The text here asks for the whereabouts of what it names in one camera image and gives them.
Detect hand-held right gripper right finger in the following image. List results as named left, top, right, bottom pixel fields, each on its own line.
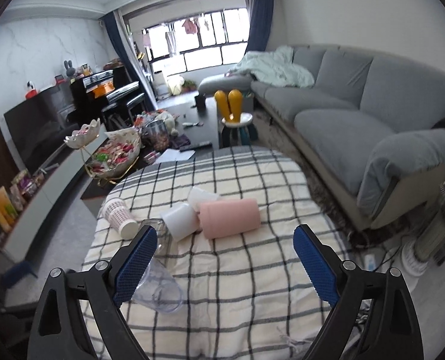
left=293, top=224, right=424, bottom=360

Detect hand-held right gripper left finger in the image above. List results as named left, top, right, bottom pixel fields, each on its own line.
left=27, top=225, right=159, bottom=360

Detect clear plastic cup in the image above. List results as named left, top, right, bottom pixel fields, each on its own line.
left=132, top=218, right=185, bottom=314

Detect dotted paper cup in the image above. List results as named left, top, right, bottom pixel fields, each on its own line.
left=101, top=197, right=140, bottom=239

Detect white cup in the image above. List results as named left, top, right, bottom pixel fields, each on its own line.
left=187, top=186, right=221, bottom=212
left=159, top=202, right=201, bottom=241

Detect pink cup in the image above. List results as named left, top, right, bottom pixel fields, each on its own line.
left=199, top=198, right=262, bottom=240

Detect checked blanket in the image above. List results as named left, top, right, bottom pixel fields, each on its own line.
left=80, top=146, right=362, bottom=360

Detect grey television cabinet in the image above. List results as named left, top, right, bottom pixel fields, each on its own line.
left=0, top=135, right=110, bottom=263

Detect tiered white snack tray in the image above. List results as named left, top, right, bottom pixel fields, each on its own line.
left=64, top=118, right=142, bottom=186

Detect white paper sheets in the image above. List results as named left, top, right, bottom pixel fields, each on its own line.
left=154, top=149, right=197, bottom=166

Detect electric heater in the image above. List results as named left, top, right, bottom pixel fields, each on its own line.
left=400, top=176, right=445, bottom=278

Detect glass jar of snacks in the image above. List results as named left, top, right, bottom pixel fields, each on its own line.
left=143, top=120, right=170, bottom=151

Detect row of snack packets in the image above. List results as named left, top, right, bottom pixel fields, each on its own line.
left=0, top=169, right=45, bottom=233

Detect grey sofa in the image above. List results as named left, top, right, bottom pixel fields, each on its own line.
left=250, top=44, right=445, bottom=231

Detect white plush toy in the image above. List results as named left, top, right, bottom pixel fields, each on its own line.
left=153, top=110, right=180, bottom=136

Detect dark coffee table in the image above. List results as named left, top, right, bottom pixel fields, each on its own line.
left=80, top=101, right=223, bottom=211

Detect black piano bench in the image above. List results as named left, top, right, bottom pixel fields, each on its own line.
left=101, top=95, right=145, bottom=122

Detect black television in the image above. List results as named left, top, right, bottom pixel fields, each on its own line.
left=3, top=82, right=80, bottom=175

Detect yellow rabbit-ear stool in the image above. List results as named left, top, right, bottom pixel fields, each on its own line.
left=214, top=89, right=255, bottom=147

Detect black piano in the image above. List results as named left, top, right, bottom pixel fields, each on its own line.
left=69, top=65, right=146, bottom=128

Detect white air purifier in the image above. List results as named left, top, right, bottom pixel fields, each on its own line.
left=153, top=70, right=170, bottom=98

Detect light green blanket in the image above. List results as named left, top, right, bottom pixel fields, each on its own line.
left=228, top=45, right=315, bottom=89

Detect grey round ottoman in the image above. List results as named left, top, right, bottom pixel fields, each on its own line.
left=198, top=74, right=253, bottom=98

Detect blue curtain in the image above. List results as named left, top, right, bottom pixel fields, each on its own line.
left=247, top=0, right=275, bottom=53
left=102, top=10, right=157, bottom=111

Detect window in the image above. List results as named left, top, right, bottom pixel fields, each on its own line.
left=142, top=7, right=250, bottom=74

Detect pink hanging garment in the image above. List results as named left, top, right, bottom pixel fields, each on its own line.
left=181, top=17, right=200, bottom=34

